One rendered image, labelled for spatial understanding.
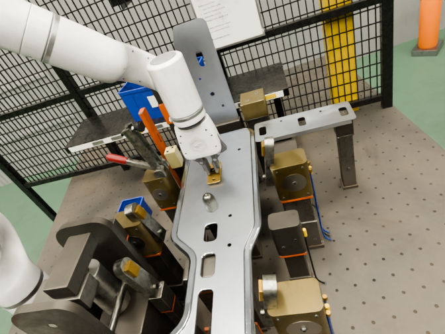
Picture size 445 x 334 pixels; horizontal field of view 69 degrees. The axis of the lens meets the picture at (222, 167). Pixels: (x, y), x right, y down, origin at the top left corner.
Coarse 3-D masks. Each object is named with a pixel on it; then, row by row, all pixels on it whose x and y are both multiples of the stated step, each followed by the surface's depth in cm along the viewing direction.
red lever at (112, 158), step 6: (108, 156) 87; (114, 156) 87; (120, 156) 88; (120, 162) 88; (126, 162) 88; (132, 162) 88; (138, 162) 89; (144, 162) 89; (150, 168) 89; (162, 168) 89
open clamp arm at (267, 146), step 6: (264, 138) 75; (270, 138) 75; (264, 144) 76; (270, 144) 75; (264, 150) 76; (270, 150) 75; (264, 156) 81; (270, 156) 76; (270, 162) 78; (264, 174) 83; (270, 174) 80; (270, 180) 81
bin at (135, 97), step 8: (200, 56) 119; (200, 64) 115; (128, 88) 124; (136, 88) 129; (144, 88) 114; (128, 96) 118; (136, 96) 117; (144, 96) 116; (152, 96) 116; (128, 104) 120; (136, 104) 119; (144, 104) 119; (152, 104) 118; (136, 112) 122; (152, 112) 121; (160, 112) 120; (136, 120) 125
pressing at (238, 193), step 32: (192, 160) 99; (224, 160) 94; (256, 160) 90; (192, 192) 88; (224, 192) 84; (256, 192) 81; (192, 224) 79; (224, 224) 76; (256, 224) 73; (192, 256) 71; (224, 256) 69; (192, 288) 65; (224, 288) 63; (192, 320) 60; (224, 320) 58
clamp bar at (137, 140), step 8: (128, 128) 80; (136, 128) 80; (144, 128) 82; (128, 136) 81; (136, 136) 84; (136, 144) 83; (144, 144) 86; (144, 152) 84; (152, 152) 88; (152, 160) 86; (160, 160) 90; (152, 168) 88; (160, 168) 88; (168, 168) 92
